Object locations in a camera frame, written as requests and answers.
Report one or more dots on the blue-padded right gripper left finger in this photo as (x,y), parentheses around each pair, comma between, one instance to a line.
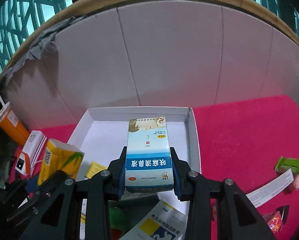
(121,179)

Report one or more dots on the yellow green tissue pack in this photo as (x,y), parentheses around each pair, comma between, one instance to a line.
(60,156)

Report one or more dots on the red cigarette box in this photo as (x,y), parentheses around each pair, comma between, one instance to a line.
(276,220)

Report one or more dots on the blue white nasal drop box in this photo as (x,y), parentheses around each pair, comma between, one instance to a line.
(148,157)

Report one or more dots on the navy white medicine box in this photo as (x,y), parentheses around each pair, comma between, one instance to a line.
(163,222)

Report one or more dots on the orange paper cup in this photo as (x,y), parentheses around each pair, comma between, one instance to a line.
(12,126)

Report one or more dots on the white cardboard tray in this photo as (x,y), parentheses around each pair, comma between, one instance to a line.
(102,133)

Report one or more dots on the white paper leaflet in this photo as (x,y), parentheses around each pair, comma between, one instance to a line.
(267,192)

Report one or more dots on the yellow white barcode box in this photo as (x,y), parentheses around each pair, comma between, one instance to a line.
(93,169)

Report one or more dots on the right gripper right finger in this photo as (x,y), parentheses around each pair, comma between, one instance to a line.
(176,177)

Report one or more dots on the green snack packet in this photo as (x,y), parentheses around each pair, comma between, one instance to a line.
(284,164)

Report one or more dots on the white orange device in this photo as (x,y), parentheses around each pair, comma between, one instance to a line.
(27,158)

